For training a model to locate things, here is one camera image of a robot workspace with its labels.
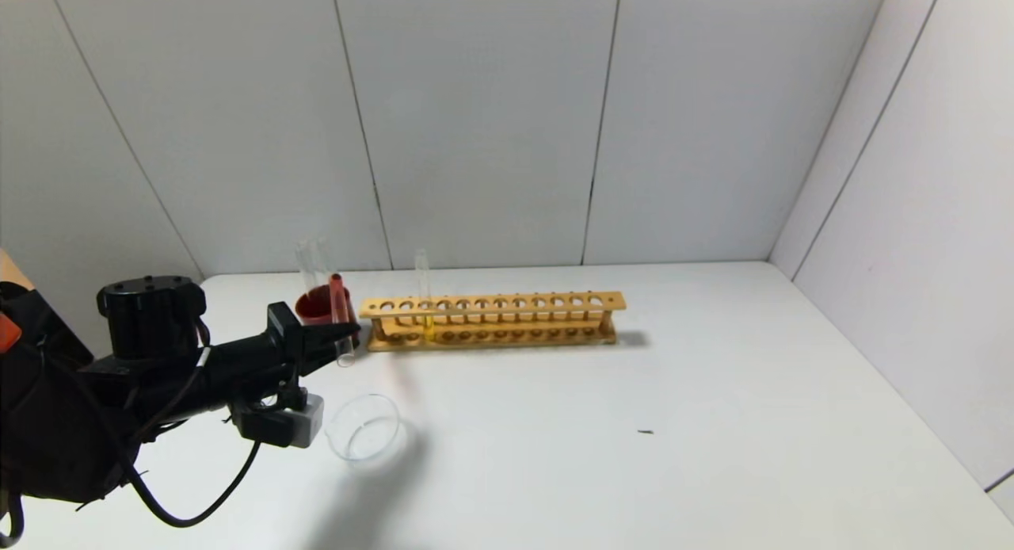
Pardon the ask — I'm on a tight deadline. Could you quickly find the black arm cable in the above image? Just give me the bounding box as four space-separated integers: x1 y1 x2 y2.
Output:
127 439 262 529

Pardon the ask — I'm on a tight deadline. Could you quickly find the light brown wooden board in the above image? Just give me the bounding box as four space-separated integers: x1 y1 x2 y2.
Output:
0 249 36 291

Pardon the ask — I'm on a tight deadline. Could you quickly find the wooden test tube rack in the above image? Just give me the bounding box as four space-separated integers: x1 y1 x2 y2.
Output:
359 291 627 353

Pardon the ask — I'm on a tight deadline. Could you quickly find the glass beaker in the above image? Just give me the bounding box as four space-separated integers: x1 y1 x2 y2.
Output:
323 393 417 472

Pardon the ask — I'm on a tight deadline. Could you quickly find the red plastic cup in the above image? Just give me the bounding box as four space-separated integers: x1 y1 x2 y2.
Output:
295 287 361 351

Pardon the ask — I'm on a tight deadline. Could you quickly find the test tube with yellow pigment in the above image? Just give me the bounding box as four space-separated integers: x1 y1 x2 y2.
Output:
414 249 435 341

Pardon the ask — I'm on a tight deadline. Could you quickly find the test tube with red pigment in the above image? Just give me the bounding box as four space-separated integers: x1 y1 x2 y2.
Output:
329 274 357 369

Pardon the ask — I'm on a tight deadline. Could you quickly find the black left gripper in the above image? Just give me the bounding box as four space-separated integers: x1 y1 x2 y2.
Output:
208 301 361 393

